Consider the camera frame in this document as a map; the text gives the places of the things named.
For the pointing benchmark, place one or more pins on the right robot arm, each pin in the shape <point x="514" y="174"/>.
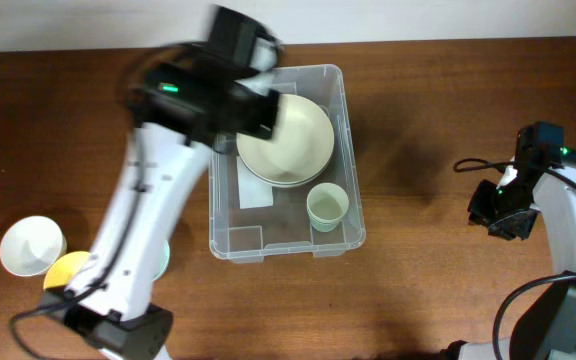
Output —
<point x="538" y="319"/>

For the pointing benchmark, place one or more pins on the clear plastic storage bin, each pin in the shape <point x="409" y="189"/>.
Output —
<point x="250" y="235"/>

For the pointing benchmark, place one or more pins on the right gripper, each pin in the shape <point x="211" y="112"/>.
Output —
<point x="478" y="213"/>

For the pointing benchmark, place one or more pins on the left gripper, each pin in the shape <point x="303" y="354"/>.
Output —
<point x="263" y="127"/>

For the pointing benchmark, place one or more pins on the mint green small bowl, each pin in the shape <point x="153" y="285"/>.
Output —
<point x="163" y="262"/>

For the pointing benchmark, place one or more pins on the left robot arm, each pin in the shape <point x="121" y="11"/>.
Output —
<point x="183" y="99"/>

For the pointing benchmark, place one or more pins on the white small bowl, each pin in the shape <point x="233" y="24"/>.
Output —
<point x="31" y="246"/>

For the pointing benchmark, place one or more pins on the beige bowl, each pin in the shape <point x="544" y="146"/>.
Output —
<point x="318" y="179"/>

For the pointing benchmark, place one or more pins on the cream white bowl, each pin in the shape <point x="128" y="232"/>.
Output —
<point x="300" y="148"/>

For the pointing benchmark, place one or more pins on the yellow small bowl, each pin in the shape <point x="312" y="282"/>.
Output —
<point x="64" y="269"/>

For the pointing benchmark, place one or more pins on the cream plastic cup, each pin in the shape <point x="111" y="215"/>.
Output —
<point x="327" y="203"/>

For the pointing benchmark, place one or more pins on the mint green cup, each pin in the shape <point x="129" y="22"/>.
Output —
<point x="324" y="226"/>

